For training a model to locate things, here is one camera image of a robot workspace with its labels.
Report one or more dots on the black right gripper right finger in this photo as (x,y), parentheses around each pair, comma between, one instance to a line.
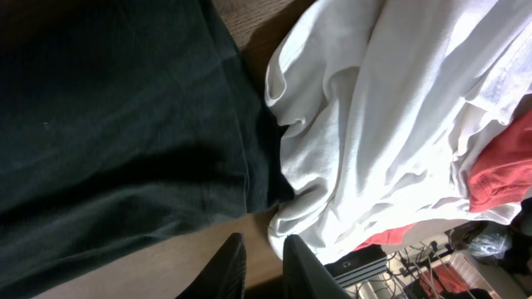
(304,277)

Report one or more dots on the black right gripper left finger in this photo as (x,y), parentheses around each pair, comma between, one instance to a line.
(224,275)

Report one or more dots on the dark green t-shirt white print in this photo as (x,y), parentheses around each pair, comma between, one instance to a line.
(134,122)

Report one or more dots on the black electronic device below table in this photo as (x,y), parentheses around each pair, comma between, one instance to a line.
(358,266)

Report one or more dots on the red white plastic crate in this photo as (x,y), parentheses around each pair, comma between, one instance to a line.
(448,274)

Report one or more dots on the clear plastic bag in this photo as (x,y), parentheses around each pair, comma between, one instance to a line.
(493,241)

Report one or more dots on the red t-shirt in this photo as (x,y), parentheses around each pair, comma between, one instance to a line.
(478,167)

